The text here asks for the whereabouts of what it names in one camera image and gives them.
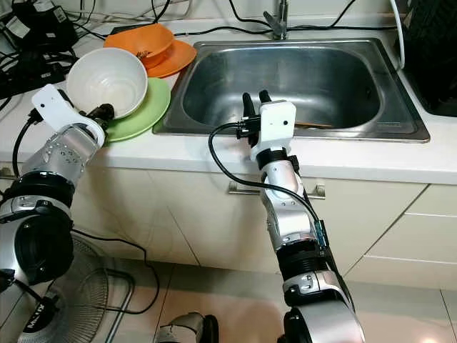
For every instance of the orange bowl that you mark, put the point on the orange bowl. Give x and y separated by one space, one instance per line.
136 39

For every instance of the orange plate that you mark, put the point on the orange plate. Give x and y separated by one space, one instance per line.
178 61

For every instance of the white kitchen cabinet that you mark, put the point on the white kitchen cabinet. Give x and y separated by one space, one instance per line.
186 221

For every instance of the grey floor fan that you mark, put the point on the grey floor fan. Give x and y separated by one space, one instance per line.
93 286

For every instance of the stainless steel sink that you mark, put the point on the stainless steel sink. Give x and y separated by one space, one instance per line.
314 78

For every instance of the green plate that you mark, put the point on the green plate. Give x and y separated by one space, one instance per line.
150 111

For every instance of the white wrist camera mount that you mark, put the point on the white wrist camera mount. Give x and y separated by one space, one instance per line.
278 121
57 107

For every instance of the grey robot left foot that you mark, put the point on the grey robot left foot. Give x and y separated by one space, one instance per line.
186 330

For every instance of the black charger block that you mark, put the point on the black charger block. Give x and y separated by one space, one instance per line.
43 28

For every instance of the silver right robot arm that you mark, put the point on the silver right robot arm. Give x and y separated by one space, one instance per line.
285 207

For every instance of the thin brown utensil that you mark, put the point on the thin brown utensil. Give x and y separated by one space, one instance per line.
314 126

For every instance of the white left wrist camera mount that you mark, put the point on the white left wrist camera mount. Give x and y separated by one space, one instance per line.
57 107

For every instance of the black power strip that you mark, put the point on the black power strip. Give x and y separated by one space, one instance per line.
36 75

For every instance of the metal faucet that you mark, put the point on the metal faucet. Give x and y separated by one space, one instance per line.
277 27

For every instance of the black slatted appliance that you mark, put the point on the black slatted appliance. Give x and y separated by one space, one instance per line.
435 57

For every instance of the white bowl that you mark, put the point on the white bowl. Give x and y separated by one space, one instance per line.
107 78

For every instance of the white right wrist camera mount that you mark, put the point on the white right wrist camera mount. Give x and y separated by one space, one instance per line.
278 121

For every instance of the flat black power brick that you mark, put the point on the flat black power brick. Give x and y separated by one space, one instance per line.
121 28

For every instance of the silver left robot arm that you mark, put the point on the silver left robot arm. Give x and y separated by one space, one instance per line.
64 153

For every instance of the brown food scraps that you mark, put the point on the brown food scraps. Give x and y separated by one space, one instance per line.
144 53

